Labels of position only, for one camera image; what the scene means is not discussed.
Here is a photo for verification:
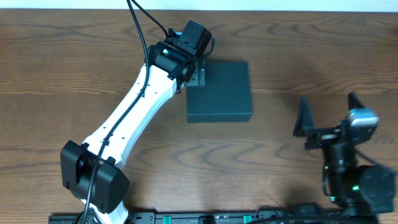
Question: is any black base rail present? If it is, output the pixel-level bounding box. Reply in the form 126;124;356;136
48;210;380;224

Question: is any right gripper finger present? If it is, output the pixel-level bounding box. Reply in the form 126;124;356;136
348;92;364;110
293;97;315;138

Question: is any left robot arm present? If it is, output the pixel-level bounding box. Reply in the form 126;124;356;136
60;21;215;223

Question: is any dark green box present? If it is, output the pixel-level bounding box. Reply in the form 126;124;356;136
187;61;253;123

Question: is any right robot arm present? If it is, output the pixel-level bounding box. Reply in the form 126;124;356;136
293;93;397;217

